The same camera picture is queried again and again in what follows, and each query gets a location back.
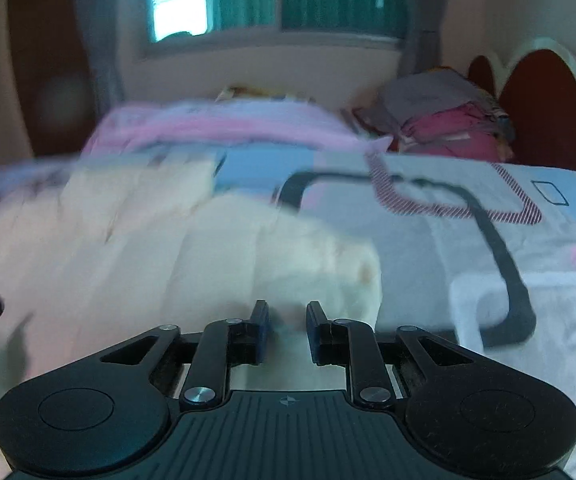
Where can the grey curtain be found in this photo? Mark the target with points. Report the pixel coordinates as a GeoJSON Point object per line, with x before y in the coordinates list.
{"type": "Point", "coordinates": [97, 27]}
{"type": "Point", "coordinates": [421, 47]}

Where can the cream large garment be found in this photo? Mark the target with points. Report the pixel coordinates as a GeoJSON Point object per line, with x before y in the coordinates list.
{"type": "Point", "coordinates": [94, 255]}

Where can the window with green curtain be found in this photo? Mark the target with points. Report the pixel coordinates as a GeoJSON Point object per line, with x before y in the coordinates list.
{"type": "Point", "coordinates": [186, 23]}

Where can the pink purple blanket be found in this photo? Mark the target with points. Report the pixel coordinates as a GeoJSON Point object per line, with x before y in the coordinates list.
{"type": "Point", "coordinates": [136, 125]}

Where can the yellow patterned cloth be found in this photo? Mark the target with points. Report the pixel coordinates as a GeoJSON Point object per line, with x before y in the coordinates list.
{"type": "Point", "coordinates": [239, 91]}

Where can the magenta folded clothes pile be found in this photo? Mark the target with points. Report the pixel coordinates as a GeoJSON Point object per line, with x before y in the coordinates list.
{"type": "Point", "coordinates": [469, 131]}

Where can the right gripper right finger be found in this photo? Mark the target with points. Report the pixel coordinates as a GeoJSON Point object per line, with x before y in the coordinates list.
{"type": "Point", "coordinates": [456, 407]}

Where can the dark wooden door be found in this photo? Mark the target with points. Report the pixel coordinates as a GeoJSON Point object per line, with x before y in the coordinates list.
{"type": "Point", "coordinates": [52, 75]}

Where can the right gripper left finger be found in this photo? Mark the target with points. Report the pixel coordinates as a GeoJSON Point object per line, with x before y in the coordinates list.
{"type": "Point", "coordinates": [113, 408]}

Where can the grey left curtain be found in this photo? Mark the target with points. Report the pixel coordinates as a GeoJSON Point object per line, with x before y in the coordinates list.
{"type": "Point", "coordinates": [97, 27]}

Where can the red white headboard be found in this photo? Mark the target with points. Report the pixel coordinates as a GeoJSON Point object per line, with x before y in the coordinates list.
{"type": "Point", "coordinates": [537, 89]}

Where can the grey right curtain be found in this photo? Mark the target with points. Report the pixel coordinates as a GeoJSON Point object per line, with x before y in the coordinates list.
{"type": "Point", "coordinates": [421, 47]}

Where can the patterned bed sheet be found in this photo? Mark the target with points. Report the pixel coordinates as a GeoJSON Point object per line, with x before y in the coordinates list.
{"type": "Point", "coordinates": [475, 251]}

